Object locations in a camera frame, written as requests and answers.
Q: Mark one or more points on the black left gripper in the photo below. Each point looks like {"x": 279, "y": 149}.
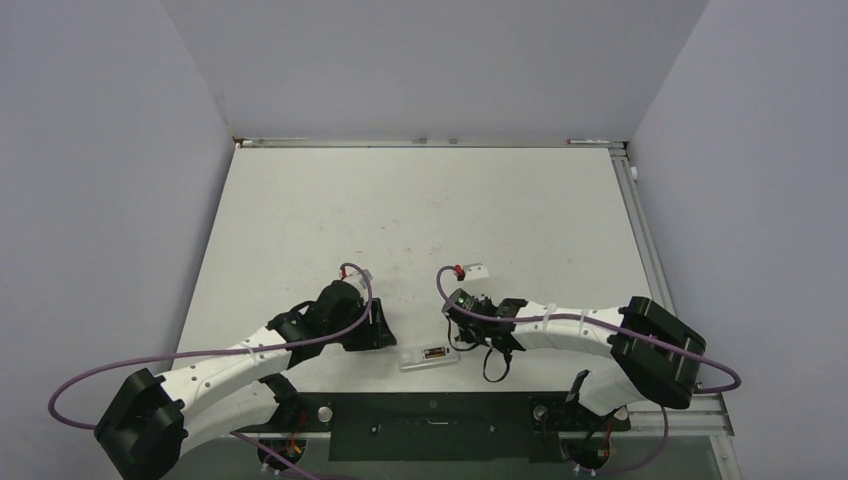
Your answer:
{"x": 373, "y": 336}

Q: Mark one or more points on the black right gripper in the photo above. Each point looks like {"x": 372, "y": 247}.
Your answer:
{"x": 467, "y": 335}

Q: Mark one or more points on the white remote control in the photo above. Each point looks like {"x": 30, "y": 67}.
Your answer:
{"x": 410, "y": 359}

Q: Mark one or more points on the black orange AAA battery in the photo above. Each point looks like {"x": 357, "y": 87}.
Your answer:
{"x": 435, "y": 352}

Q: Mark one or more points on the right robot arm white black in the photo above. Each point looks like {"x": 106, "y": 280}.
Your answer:
{"x": 653, "y": 354}

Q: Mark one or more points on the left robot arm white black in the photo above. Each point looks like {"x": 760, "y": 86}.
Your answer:
{"x": 154, "y": 419}

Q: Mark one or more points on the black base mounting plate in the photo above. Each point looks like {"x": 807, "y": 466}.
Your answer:
{"x": 441, "y": 426}

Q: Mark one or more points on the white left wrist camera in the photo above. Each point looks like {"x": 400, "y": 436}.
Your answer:
{"x": 356, "y": 276}

